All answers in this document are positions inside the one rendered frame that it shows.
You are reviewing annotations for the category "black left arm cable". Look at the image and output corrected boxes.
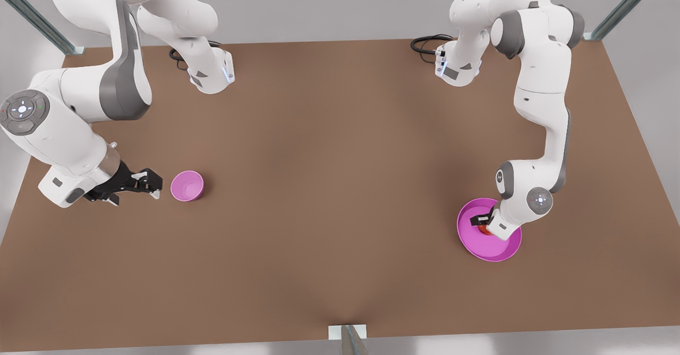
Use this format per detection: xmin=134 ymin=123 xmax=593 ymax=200
xmin=410 ymin=34 xmax=456 ymax=64

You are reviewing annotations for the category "pink plate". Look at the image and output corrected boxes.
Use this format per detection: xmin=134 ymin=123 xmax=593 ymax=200
xmin=457 ymin=198 xmax=523 ymax=263

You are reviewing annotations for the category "pink bowl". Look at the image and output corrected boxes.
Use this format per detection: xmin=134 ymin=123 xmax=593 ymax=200
xmin=171 ymin=170 xmax=205 ymax=202

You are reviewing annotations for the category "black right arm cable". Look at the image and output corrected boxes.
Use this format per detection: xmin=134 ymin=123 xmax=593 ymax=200
xmin=169 ymin=40 xmax=223 ymax=72

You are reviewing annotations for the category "silver frame post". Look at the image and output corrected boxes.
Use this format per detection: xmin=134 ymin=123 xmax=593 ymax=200
xmin=328 ymin=324 xmax=369 ymax=355
xmin=0 ymin=0 xmax=86 ymax=56
xmin=583 ymin=0 xmax=669 ymax=41

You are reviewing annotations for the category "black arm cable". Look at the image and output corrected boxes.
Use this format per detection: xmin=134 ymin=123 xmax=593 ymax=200
xmin=410 ymin=34 xmax=456 ymax=64
xmin=169 ymin=40 xmax=223 ymax=72

